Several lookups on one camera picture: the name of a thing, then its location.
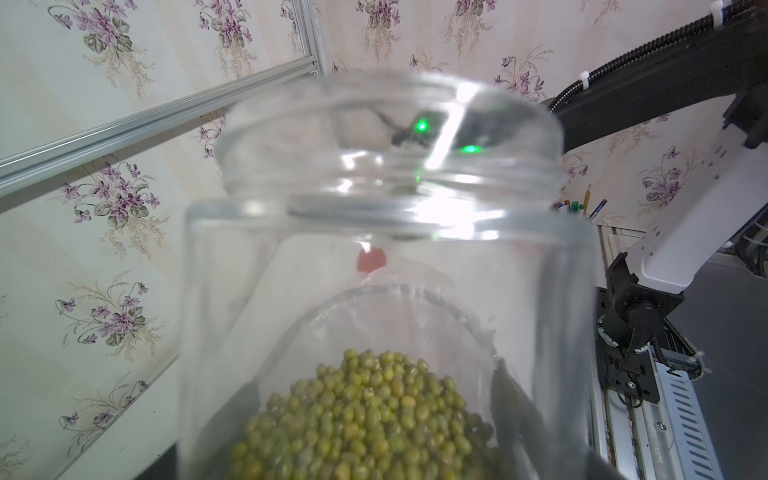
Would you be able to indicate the white slotted cable duct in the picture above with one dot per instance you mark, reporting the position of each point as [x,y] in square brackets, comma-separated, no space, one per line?
[690,438]

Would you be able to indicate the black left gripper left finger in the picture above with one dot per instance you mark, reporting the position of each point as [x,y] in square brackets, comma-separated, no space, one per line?
[207,454]

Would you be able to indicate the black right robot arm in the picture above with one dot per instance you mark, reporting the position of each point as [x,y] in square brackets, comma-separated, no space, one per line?
[694,198]

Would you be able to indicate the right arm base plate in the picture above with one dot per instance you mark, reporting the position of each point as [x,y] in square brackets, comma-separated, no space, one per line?
[627,325]

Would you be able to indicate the green lid bean jar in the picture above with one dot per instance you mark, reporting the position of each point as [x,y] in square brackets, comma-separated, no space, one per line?
[384,375]

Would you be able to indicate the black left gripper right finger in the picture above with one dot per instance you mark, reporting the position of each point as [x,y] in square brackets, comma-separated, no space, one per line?
[539,450]

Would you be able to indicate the red jar lid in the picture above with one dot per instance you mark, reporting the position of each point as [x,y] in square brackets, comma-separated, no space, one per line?
[371,259]

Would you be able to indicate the pink pen cup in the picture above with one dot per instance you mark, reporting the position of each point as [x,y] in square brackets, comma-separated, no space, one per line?
[586,202]

